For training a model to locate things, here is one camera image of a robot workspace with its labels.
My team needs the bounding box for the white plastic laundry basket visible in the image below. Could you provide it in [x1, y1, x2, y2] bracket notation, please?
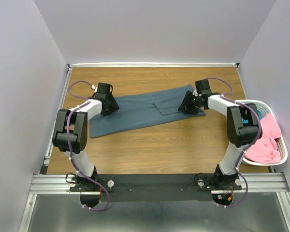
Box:
[240, 100, 288, 166]

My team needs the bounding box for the pink t-shirt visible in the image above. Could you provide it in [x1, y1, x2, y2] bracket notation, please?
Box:
[245, 114, 282, 164]

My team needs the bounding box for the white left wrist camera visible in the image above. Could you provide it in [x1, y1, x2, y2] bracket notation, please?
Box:
[90, 85, 98, 92]

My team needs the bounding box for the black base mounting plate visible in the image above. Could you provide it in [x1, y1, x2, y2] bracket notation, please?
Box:
[66, 173, 242, 207]

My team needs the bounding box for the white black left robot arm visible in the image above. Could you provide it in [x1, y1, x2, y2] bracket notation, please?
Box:
[52, 81, 119, 191]

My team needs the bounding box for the grey-blue t-shirt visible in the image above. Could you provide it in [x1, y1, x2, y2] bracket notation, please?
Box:
[89, 85, 206, 139]

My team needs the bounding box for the teal t-shirt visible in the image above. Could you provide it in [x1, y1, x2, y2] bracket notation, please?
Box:
[241, 110, 263, 126]

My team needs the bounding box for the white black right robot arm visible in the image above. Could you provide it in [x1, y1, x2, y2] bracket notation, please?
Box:
[178, 91, 262, 191]

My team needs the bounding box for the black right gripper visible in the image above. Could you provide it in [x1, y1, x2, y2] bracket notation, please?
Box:
[178, 91, 203, 116]

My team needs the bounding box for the aluminium front rail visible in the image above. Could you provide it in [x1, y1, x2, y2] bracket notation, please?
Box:
[29, 173, 290, 194]

